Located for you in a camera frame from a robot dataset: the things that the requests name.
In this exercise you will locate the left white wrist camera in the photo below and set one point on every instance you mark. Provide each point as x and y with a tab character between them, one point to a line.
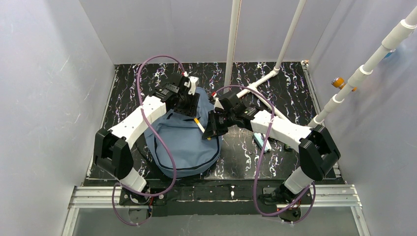
191	82

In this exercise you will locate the orange knob on wall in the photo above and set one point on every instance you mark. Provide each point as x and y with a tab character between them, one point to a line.
338	82

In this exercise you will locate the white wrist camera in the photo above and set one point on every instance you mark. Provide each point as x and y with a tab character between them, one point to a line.
191	82
216	101

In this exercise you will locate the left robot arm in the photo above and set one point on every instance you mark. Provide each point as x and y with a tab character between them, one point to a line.
112	147

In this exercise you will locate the aluminium rail base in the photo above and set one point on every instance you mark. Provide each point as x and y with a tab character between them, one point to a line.
217	197

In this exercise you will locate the white pvc pipe frame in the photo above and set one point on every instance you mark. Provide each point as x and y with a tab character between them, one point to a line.
397	35

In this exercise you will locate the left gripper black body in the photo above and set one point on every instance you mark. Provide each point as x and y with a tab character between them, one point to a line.
188	106

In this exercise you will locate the blue student backpack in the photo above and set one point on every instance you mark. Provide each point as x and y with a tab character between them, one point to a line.
183	137

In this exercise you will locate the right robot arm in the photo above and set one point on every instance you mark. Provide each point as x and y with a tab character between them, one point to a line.
316	148

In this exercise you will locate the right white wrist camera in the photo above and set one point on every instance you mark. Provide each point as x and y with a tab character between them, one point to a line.
216	101

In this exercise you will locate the blue white eraser case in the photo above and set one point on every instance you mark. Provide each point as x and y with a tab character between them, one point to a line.
261	140

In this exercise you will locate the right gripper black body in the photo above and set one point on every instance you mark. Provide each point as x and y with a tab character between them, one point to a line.
217	120

